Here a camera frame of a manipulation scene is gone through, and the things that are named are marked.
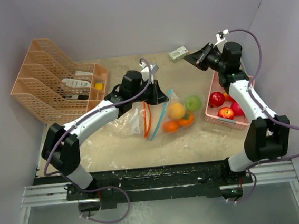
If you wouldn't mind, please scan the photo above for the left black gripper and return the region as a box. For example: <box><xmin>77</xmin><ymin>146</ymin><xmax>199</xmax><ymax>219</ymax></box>
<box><xmin>129</xmin><ymin>77</ymin><xmax>169</xmax><ymax>108</ymax></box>

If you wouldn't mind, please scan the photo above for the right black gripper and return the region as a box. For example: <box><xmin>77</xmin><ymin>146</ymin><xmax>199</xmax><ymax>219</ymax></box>
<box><xmin>182</xmin><ymin>42</ymin><xmax>227</xmax><ymax>76</ymax></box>

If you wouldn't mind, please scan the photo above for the zip bag of mixed fruit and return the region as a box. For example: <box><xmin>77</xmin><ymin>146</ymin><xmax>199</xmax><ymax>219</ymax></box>
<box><xmin>147</xmin><ymin>89</ymin><xmax>204</xmax><ymax>141</ymax></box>

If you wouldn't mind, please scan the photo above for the zip bag of red apples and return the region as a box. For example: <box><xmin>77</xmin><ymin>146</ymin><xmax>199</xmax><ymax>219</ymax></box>
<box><xmin>101</xmin><ymin>102</ymin><xmax>152</xmax><ymax>138</ymax></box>

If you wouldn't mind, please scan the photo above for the red fake apple two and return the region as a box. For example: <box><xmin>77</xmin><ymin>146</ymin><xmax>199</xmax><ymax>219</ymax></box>
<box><xmin>209</xmin><ymin>92</ymin><xmax>225</xmax><ymax>108</ymax></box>

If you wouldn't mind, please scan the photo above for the red fake apple three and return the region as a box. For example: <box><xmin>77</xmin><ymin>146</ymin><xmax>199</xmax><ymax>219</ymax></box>
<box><xmin>230</xmin><ymin>102</ymin><xmax>245</xmax><ymax>117</ymax></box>

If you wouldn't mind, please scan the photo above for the pink perforated plastic basket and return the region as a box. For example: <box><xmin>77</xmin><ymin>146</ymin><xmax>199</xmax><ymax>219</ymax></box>
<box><xmin>205</xmin><ymin>71</ymin><xmax>250</xmax><ymax>130</ymax></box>

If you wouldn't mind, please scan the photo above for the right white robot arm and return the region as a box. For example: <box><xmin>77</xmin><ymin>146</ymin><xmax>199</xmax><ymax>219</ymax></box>
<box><xmin>184</xmin><ymin>41</ymin><xmax>290</xmax><ymax>184</ymax></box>

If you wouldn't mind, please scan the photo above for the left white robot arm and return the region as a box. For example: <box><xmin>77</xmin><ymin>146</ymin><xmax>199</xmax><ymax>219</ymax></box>
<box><xmin>41</xmin><ymin>65</ymin><xmax>169</xmax><ymax>199</ymax></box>

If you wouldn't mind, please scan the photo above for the small white red box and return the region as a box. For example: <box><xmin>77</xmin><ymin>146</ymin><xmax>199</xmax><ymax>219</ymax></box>
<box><xmin>168</xmin><ymin>46</ymin><xmax>189</xmax><ymax>62</ymax></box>

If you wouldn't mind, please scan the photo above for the yellow eraser block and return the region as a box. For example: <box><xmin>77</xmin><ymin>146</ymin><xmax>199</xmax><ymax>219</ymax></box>
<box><xmin>94</xmin><ymin>82</ymin><xmax>104</xmax><ymax>91</ymax></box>

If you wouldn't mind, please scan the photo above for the white packet in organizer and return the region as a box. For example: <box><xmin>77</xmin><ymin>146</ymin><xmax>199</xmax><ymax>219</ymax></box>
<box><xmin>62</xmin><ymin>71</ymin><xmax>93</xmax><ymax>88</ymax></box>

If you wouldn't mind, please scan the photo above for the orange desk file organizer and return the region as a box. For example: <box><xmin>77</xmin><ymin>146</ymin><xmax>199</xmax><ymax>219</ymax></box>
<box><xmin>11</xmin><ymin>38</ymin><xmax>109</xmax><ymax>124</ymax></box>

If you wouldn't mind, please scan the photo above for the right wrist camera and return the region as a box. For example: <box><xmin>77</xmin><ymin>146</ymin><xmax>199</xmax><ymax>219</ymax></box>
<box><xmin>215</xmin><ymin>29</ymin><xmax>229</xmax><ymax>50</ymax></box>

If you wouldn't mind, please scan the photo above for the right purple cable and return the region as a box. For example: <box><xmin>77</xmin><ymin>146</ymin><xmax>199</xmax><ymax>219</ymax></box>
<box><xmin>210</xmin><ymin>23</ymin><xmax>299</xmax><ymax>206</ymax></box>

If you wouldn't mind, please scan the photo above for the purple cable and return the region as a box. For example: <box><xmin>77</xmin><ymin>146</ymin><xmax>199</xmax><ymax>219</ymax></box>
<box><xmin>33</xmin><ymin>57</ymin><xmax>168</xmax><ymax>224</ymax></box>
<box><xmin>210</xmin><ymin>23</ymin><xmax>299</xmax><ymax>206</ymax></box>

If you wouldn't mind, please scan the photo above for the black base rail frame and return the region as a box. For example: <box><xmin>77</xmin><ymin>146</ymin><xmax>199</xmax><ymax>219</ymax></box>
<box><xmin>18</xmin><ymin>152</ymin><xmax>298</xmax><ymax>218</ymax></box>

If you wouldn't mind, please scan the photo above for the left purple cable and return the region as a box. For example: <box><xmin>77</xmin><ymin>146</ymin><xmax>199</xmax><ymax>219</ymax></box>
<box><xmin>33</xmin><ymin>57</ymin><xmax>168</xmax><ymax>224</ymax></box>

